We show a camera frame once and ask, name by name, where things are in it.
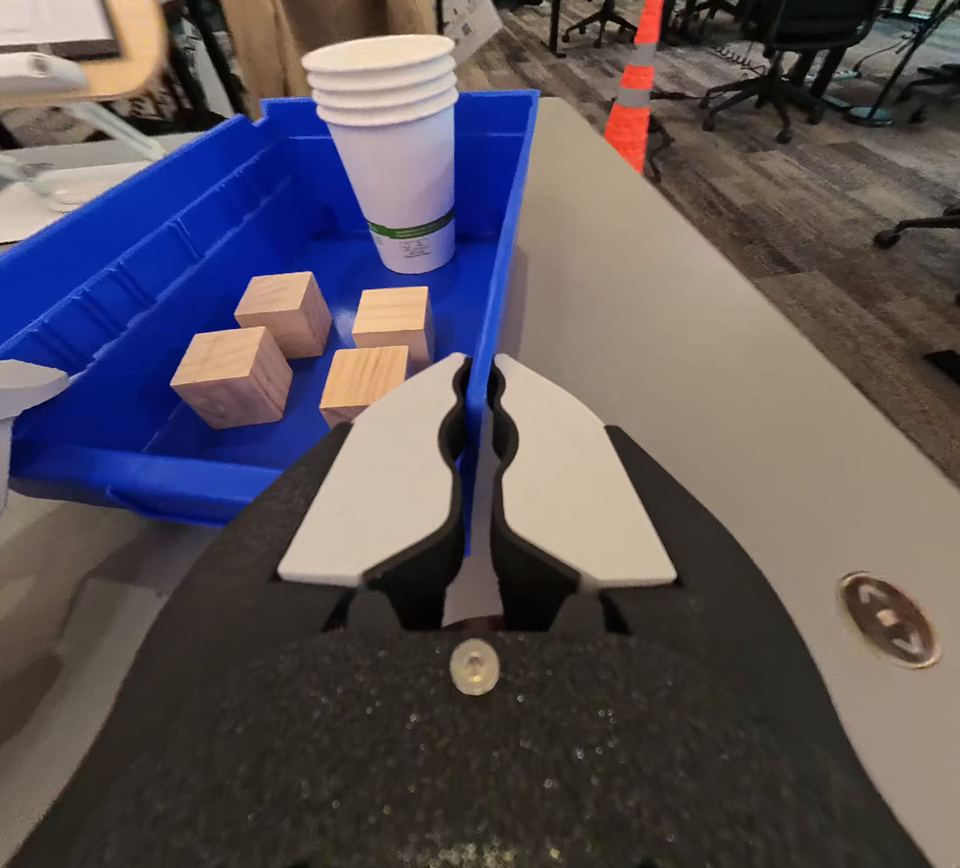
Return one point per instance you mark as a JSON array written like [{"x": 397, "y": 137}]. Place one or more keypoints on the wooden board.
[{"x": 139, "y": 20}]

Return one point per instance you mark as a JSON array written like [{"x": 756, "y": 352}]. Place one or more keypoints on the wooden cube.
[
  {"x": 391, "y": 320},
  {"x": 229, "y": 376},
  {"x": 285, "y": 313},
  {"x": 360, "y": 380}
]

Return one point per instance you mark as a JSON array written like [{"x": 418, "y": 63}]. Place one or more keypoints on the white document stand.
[{"x": 37, "y": 72}]

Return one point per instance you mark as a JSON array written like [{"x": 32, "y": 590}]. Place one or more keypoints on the black metal rack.
[{"x": 214, "y": 50}]

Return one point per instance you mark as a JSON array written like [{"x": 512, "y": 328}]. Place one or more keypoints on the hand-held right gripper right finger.
[{"x": 577, "y": 500}]

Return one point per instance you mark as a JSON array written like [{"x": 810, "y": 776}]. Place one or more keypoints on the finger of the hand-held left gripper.
[{"x": 26, "y": 384}]

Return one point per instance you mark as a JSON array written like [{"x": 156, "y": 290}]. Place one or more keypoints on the white paper cup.
[
  {"x": 384, "y": 101},
  {"x": 379, "y": 51},
  {"x": 382, "y": 84},
  {"x": 405, "y": 192},
  {"x": 386, "y": 117}
]

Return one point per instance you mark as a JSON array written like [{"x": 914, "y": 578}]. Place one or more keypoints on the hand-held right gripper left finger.
[{"x": 375, "y": 493}]

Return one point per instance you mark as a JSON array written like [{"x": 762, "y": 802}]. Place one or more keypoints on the round desk control button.
[{"x": 889, "y": 620}]

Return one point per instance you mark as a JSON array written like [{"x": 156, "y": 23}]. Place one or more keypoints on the orange traffic cone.
[{"x": 634, "y": 125}]

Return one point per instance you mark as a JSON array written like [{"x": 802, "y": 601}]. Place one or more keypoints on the blue plastic bin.
[{"x": 112, "y": 268}]

